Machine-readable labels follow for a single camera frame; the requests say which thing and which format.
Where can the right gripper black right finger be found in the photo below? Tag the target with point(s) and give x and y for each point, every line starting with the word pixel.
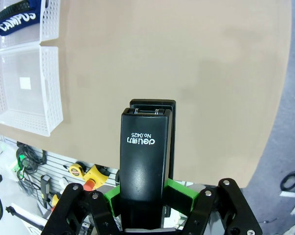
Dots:
pixel 225 210

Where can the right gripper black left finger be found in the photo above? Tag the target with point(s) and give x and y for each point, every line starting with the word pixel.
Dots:
pixel 71 210

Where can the black stapler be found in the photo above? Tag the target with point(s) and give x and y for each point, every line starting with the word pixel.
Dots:
pixel 142 159

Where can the blue zippered pencil case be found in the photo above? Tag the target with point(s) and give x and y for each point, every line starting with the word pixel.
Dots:
pixel 15 24

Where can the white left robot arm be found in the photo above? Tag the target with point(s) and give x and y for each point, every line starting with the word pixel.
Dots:
pixel 0 166

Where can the black power adapter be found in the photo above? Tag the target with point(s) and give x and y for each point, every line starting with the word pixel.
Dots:
pixel 45 183

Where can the yellow emergency stop button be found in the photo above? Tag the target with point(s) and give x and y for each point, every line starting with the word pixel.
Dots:
pixel 94 177

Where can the yellow tape measure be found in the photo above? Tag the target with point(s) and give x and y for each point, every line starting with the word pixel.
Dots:
pixel 76 170

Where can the black stand with white plate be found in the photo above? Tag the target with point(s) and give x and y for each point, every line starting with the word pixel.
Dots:
pixel 25 214

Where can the grey slatted base platform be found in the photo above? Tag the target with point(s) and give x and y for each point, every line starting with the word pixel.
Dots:
pixel 56 159

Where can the white floor label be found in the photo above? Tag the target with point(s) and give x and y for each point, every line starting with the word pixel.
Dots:
pixel 289 194

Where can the white perforated plastic basket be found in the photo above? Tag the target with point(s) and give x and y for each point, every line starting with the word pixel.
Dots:
pixel 47 107
pixel 50 22

